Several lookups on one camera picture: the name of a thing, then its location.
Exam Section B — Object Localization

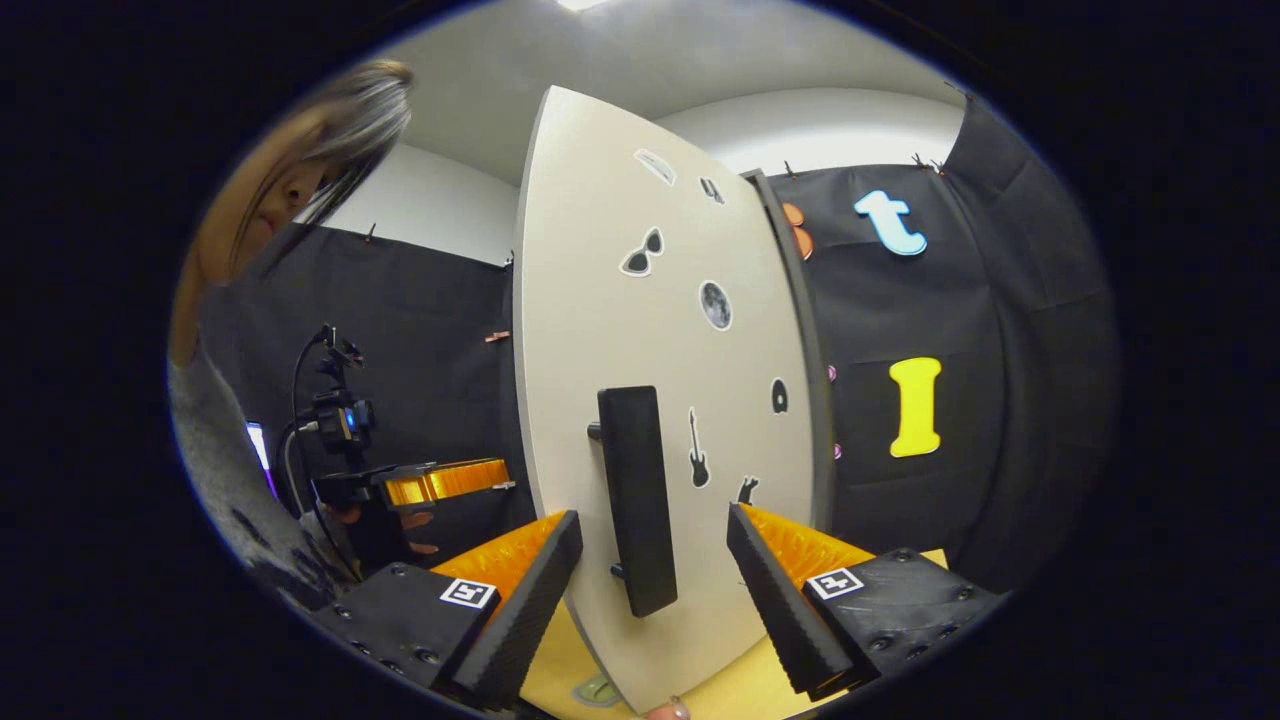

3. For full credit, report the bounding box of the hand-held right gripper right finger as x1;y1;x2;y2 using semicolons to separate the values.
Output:
726;502;1006;701

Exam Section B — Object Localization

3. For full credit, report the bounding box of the black cable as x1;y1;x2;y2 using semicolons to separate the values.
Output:
288;330;331;521

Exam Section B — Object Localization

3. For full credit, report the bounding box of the grey cable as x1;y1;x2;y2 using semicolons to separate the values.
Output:
283;425;321;516

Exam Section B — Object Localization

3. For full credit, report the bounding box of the lit screen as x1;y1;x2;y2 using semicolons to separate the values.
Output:
247;422;276;496

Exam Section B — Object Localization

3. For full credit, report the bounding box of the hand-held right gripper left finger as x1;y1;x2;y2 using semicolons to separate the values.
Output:
310;508;585;706

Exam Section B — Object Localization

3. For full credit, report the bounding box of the black backdrop cloth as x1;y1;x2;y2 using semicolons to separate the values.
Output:
200;95;1121;591

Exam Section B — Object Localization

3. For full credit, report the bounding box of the person's head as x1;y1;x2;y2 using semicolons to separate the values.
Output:
168;60;416;366

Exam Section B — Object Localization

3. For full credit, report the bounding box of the person's grey sweater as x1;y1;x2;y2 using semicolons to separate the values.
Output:
168;335;361;611

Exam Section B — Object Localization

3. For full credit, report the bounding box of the beige cabinet door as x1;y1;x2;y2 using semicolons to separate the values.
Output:
512;85;823;716

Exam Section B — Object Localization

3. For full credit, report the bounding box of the black cabinet door handle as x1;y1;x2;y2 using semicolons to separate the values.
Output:
588;385;679;619

